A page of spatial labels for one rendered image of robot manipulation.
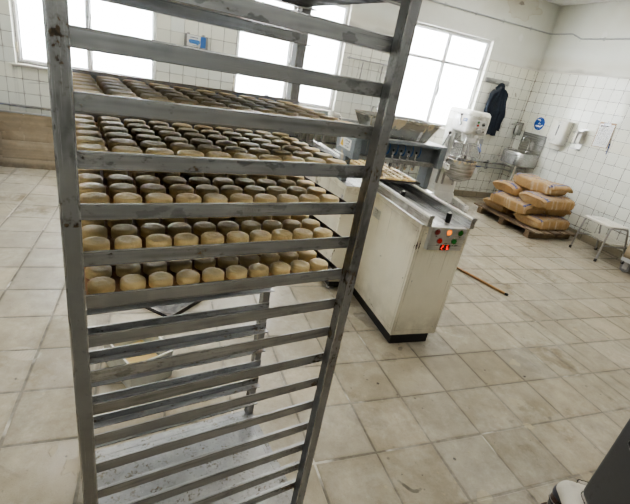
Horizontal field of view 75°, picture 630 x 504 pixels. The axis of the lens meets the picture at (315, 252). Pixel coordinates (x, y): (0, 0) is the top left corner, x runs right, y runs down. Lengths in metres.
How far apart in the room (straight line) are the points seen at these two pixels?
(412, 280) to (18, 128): 4.63
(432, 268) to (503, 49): 5.25
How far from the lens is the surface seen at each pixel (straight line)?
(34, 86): 5.79
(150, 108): 0.78
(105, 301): 0.89
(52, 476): 1.99
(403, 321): 2.68
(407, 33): 0.96
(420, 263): 2.50
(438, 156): 3.16
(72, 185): 0.76
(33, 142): 5.67
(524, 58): 7.67
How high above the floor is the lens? 1.52
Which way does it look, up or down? 23 degrees down
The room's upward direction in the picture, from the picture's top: 11 degrees clockwise
